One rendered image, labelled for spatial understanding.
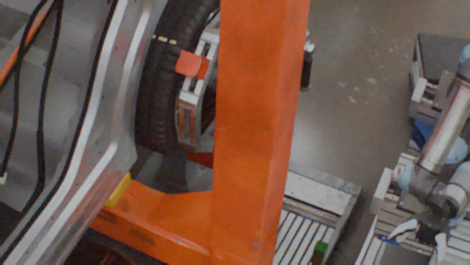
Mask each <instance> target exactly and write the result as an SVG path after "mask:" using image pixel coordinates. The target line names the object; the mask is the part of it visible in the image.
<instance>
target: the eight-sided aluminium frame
mask: <svg viewBox="0 0 470 265"><path fill-rule="evenodd" d="M220 17H221V11H220V13H219V14H218V15H217V16H216V17H215V18H214V19H213V20H212V21H211V23H210V24H209V25H207V26H206V28H205V30H204V32H203V34H202V36H201V37H200V43H199V44H198V45H197V48H196V52H195V55H199V56H202V57H204V54H205V52H206V48H207V47H210V49H209V52H208V55H207V57H206V58H207V59H209V60H211V63H210V65H209V68H208V71H207V73H206V77H205V80H203V81H200V80H198V83H197V86H196V89H195V90H194V89H192V88H193V85H194V83H195V81H196V79H193V78H191V77H189V76H187V77H186V79H185V83H184V85H183V88H182V89H181V90H180V98H179V102H178V105H179V124H180V138H179V142H180V146H181V147H183V148H184V149H187V150H190V151H191V152H194V153H214V140H215V137H214V136H212V135H213V134H214V133H215V119H216V118H214V120H213V121H212V122H211V124H210V126H209V127H208V129H207V130H206V131H205V132H204V134H203V135H201V103H202V99H203V95H204V92H205V89H206V86H207V82H208V80H209V77H210V74H211V72H212V68H213V66H214V64H215V61H216V58H217V55H218V37H219V35H220V29H219V28H220ZM190 110H191V134H190Z"/></svg>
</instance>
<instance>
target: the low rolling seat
mask: <svg viewBox="0 0 470 265"><path fill-rule="evenodd" d="M415 38H416V40H415V44H414V47H413V48H414V49H413V53H412V56H411V61H410V72H409V79H410V83H411V85H412V92H414V89H415V88H416V86H417V84H416V83H417V81H418V79H419V77H420V78H422V79H424V80H427V82H428V83H431V84H432V85H436V86H438V85H439V82H440V79H441V75H442V72H443V70H449V71H451V72H453V73H456V72H457V66H458V64H459V62H460V55H461V54H462V50H463V49H464V48H465V47H466V46H468V45H469V44H470V39H466V38H463V37H454V36H445V35H441V34H428V33H422V32H419V33H418V34H417V37H415ZM427 82H426V83H427Z"/></svg>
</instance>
